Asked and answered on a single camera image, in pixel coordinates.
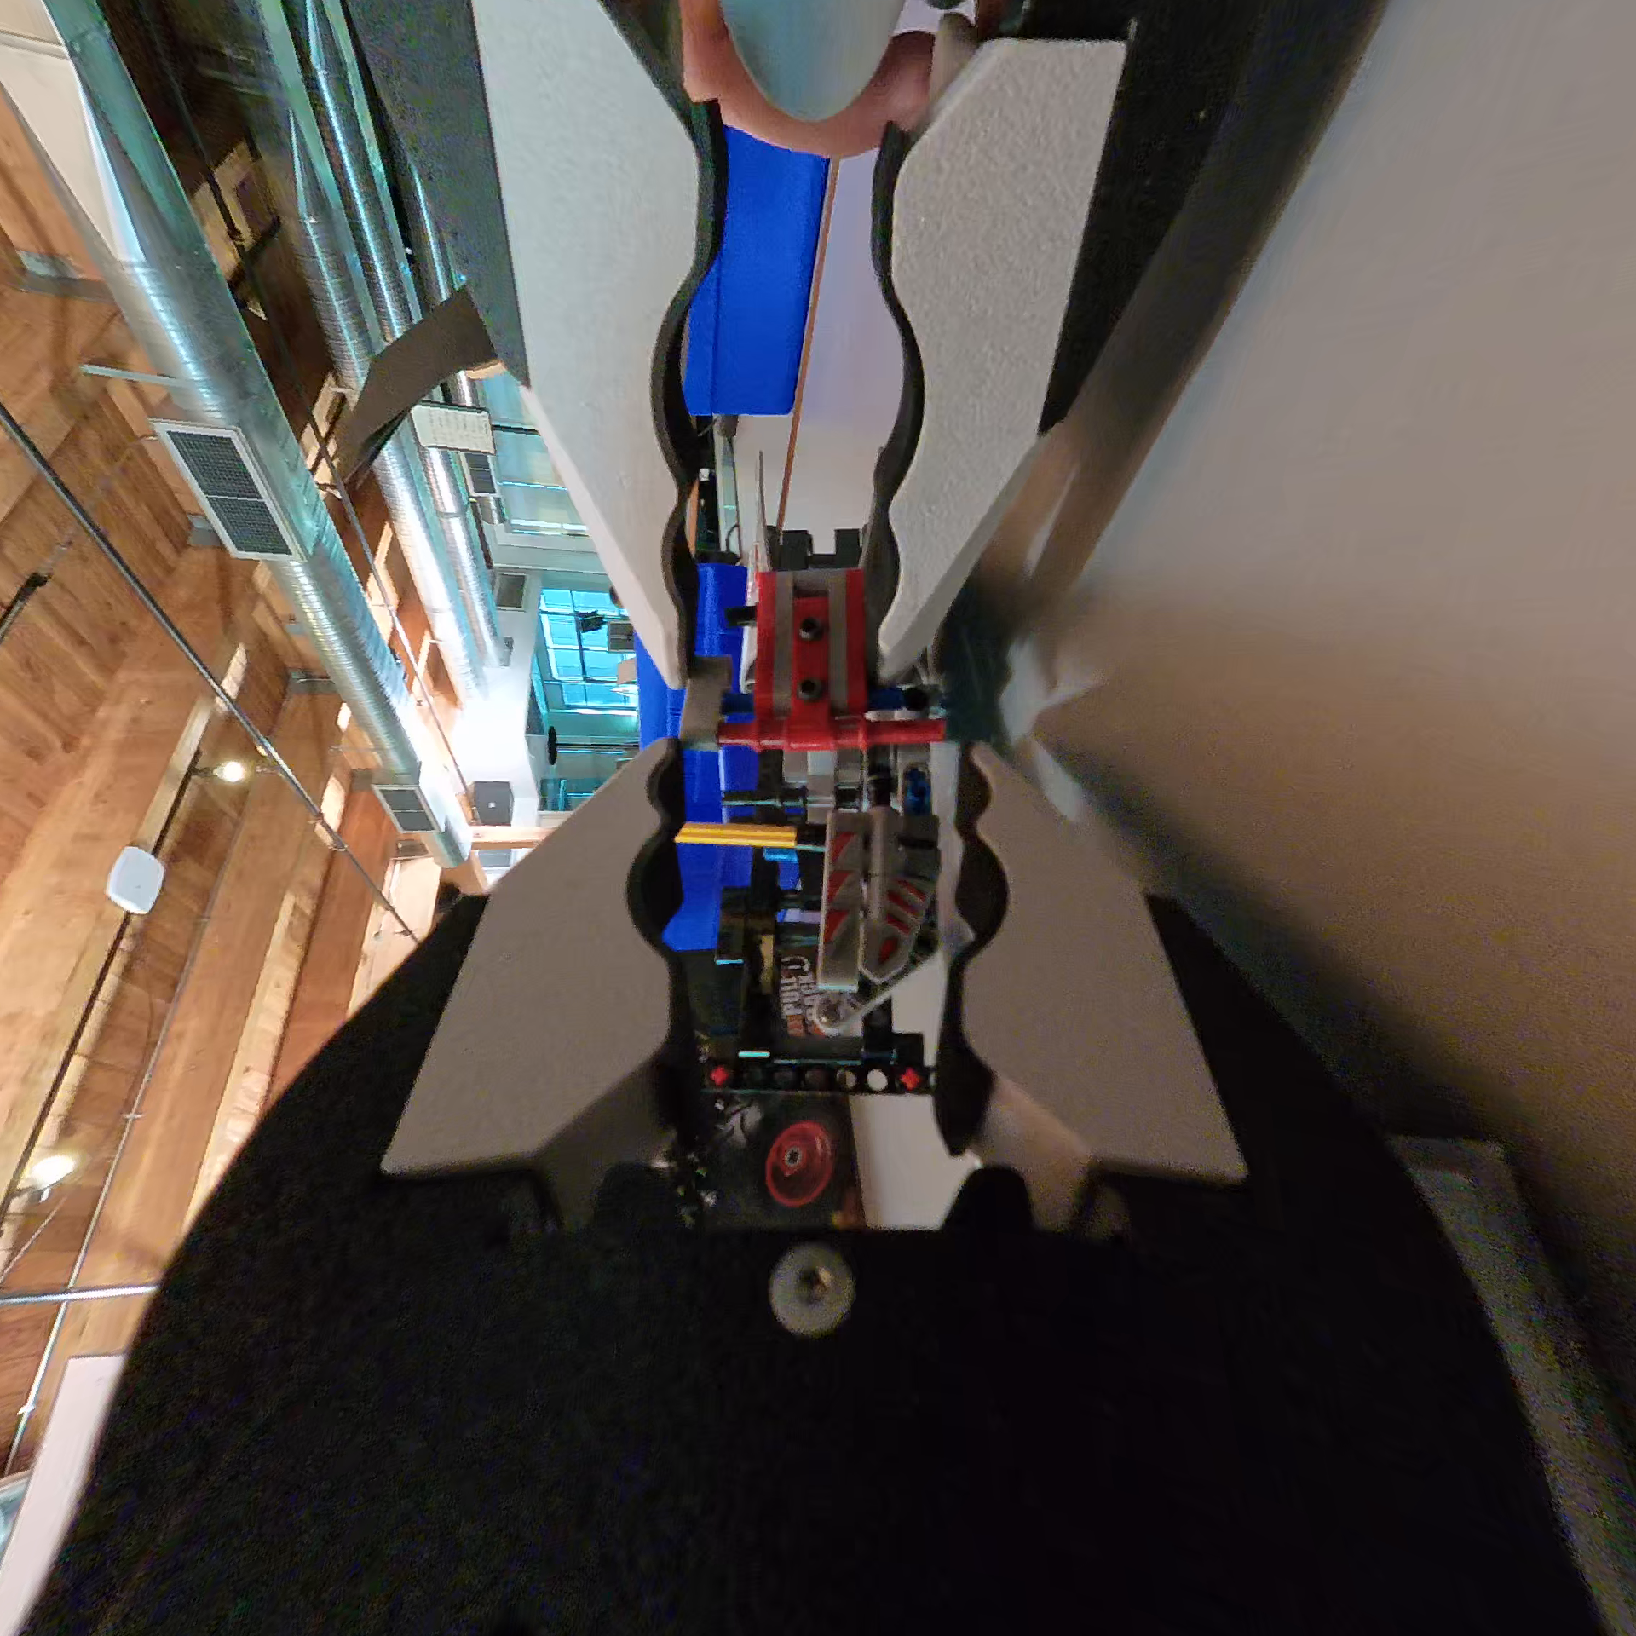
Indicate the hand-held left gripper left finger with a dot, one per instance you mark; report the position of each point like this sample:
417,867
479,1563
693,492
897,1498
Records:
536,1022

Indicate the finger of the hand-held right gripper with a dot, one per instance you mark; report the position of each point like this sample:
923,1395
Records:
998,319
588,256

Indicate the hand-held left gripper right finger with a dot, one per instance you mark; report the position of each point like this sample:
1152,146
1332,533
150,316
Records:
1087,1022

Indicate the brick-built toy vehicle chassis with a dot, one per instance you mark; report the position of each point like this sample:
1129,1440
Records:
805,650

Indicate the grey desk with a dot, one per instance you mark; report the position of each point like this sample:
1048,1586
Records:
1407,511

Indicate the person's right hand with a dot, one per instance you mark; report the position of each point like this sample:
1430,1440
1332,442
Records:
818,137

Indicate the blue plastic storage bin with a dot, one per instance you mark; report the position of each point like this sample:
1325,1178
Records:
718,896
753,319

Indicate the small white air vent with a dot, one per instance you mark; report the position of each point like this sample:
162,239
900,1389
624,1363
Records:
408,806

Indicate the large glass window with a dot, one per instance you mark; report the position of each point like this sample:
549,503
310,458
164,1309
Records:
582,640

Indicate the white ceiling access point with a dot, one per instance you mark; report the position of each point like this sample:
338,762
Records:
142,879

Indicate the large white air vent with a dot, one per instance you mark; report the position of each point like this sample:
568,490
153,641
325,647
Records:
232,492

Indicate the ceiling sprinkler pipe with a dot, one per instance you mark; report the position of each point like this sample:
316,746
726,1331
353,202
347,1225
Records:
192,650

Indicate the black wall speaker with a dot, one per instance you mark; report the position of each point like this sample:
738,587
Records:
494,803

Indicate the silver ventilation duct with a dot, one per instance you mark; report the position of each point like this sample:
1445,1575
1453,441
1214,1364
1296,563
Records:
339,192
218,343

